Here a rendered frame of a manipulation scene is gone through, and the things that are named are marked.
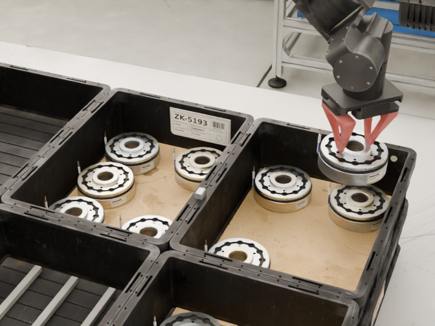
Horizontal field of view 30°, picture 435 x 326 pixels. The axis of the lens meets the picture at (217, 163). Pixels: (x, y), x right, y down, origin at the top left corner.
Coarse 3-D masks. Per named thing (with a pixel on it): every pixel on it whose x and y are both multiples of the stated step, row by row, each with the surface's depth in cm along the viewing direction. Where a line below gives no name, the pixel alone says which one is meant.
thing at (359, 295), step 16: (256, 128) 147; (288, 128) 148; (304, 128) 147; (240, 144) 143; (224, 176) 135; (400, 176) 135; (208, 192) 132; (400, 192) 132; (192, 208) 128; (192, 224) 126; (384, 224) 125; (176, 240) 122; (384, 240) 122; (208, 256) 119; (224, 256) 119; (368, 256) 119; (256, 272) 116; (272, 272) 116; (368, 272) 116; (320, 288) 113; (336, 288) 113; (368, 288) 115
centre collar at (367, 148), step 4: (352, 140) 123; (356, 140) 123; (360, 140) 123; (364, 140) 123; (360, 144) 123; (364, 144) 122; (368, 144) 122; (364, 148) 121; (368, 148) 121; (344, 152) 121; (348, 152) 120; (352, 152) 120; (356, 152) 120; (360, 152) 120; (364, 152) 121; (368, 152) 121; (348, 156) 120; (352, 156) 120; (356, 156) 120; (360, 156) 120; (364, 156) 120
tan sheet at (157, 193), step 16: (160, 144) 161; (160, 160) 156; (144, 176) 152; (160, 176) 152; (144, 192) 148; (160, 192) 148; (176, 192) 148; (192, 192) 148; (128, 208) 144; (144, 208) 144; (160, 208) 144; (176, 208) 144; (112, 224) 141
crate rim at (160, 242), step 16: (112, 96) 157; (144, 96) 157; (160, 96) 157; (96, 112) 152; (208, 112) 153; (224, 112) 152; (80, 128) 148; (240, 128) 147; (64, 144) 144; (48, 160) 140; (224, 160) 139; (32, 176) 136; (208, 176) 136; (16, 192) 133; (32, 208) 128; (96, 224) 125; (176, 224) 125; (144, 240) 122; (160, 240) 122
